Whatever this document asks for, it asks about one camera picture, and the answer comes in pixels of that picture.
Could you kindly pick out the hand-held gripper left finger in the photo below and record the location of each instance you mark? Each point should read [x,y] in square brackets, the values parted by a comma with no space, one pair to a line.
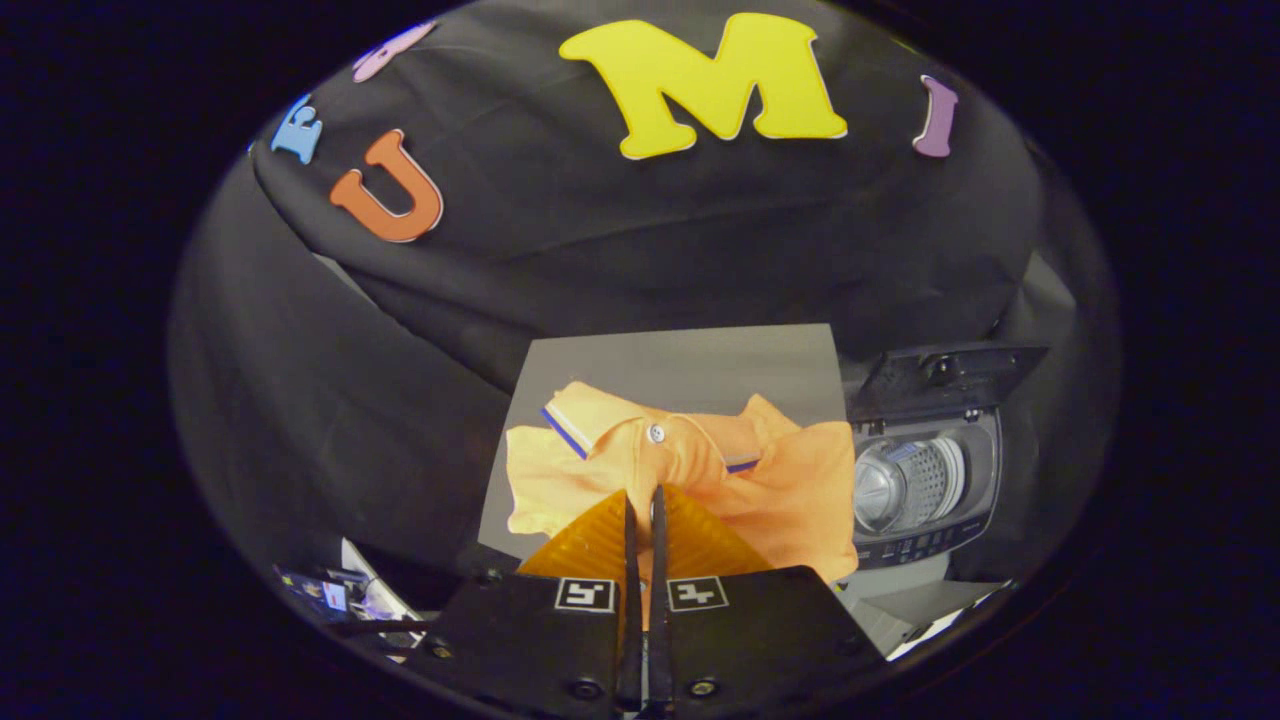
[632,640]

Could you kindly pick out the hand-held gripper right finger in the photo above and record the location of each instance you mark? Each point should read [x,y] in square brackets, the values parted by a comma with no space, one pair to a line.
[660,640]

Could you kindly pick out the yellow orange polo shirt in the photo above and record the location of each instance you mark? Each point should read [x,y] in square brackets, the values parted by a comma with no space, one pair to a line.
[790,500]

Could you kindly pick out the grey washing machine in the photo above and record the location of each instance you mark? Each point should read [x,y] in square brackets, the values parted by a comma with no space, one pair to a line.
[925,540]

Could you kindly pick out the white paper sheets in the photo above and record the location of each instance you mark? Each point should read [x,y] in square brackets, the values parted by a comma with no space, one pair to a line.
[375,595]

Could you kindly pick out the grey cabinet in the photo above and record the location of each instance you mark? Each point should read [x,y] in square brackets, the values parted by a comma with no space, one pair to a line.
[680,365]

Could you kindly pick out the blue printed packet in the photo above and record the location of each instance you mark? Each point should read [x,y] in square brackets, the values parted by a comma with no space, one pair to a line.
[315,590]

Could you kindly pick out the black backdrop cloth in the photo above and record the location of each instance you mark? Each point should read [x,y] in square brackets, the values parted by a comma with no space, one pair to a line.
[600,230]

